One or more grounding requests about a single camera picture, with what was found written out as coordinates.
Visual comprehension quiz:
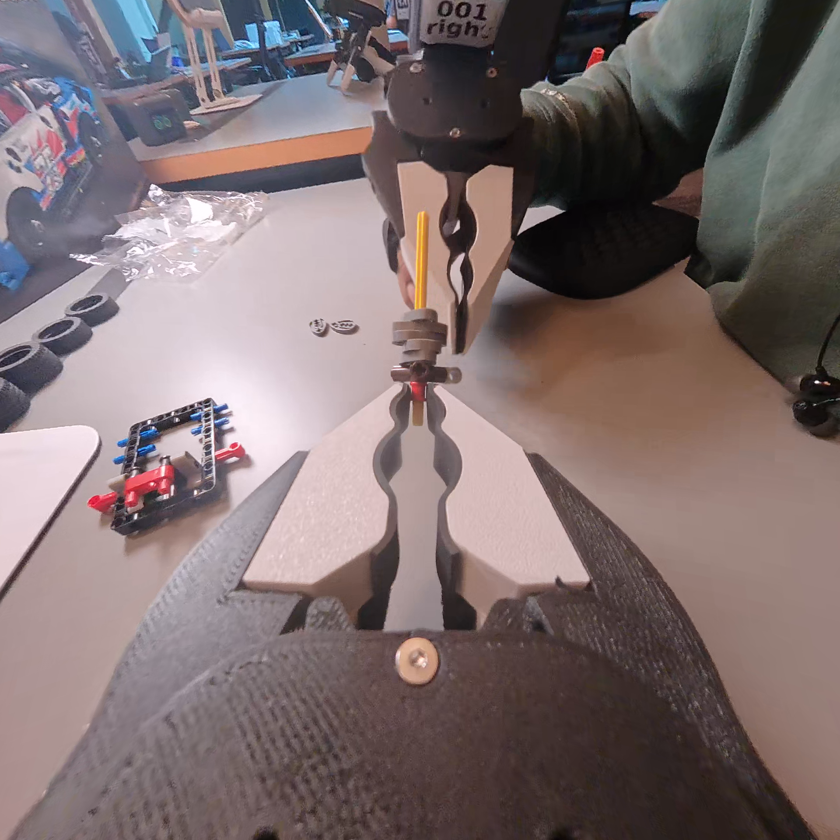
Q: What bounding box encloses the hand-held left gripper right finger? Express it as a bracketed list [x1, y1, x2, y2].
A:
[424, 385, 592, 627]

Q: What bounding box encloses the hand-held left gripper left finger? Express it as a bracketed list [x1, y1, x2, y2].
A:
[243, 385, 414, 627]

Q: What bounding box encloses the black lego set box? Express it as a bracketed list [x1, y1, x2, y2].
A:
[0, 0, 148, 324]

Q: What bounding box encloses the black mesh chair seat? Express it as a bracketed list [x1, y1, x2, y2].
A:
[507, 202, 701, 301]

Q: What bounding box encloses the wooden easel stand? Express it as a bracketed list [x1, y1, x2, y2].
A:
[166, 0, 265, 114]

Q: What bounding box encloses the person's green sweatshirt torso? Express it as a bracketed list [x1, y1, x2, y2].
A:
[694, 0, 840, 395]

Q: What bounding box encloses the dark background equipment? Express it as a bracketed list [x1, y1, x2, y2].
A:
[325, 0, 399, 97]

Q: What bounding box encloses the yellow lego axle assembly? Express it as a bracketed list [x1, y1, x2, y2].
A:
[390, 210, 464, 429]

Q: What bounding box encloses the person's right hand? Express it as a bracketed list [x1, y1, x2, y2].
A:
[382, 221, 417, 309]

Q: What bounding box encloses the orange edged table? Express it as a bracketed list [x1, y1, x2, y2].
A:
[97, 71, 396, 196]

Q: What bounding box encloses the black earphone cable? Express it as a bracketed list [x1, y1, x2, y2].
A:
[790, 314, 840, 438]

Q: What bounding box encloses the black equipment case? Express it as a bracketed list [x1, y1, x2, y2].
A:
[130, 88, 193, 148]

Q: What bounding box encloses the white book stand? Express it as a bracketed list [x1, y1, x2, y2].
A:
[0, 424, 102, 596]

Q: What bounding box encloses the clear plastic bag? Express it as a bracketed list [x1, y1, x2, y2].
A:
[70, 183, 269, 283]

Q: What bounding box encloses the black lego frame assembly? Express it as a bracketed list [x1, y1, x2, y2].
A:
[87, 396, 249, 537]

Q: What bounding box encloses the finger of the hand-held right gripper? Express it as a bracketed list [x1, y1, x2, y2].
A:
[397, 161, 462, 329]
[454, 168, 517, 355]

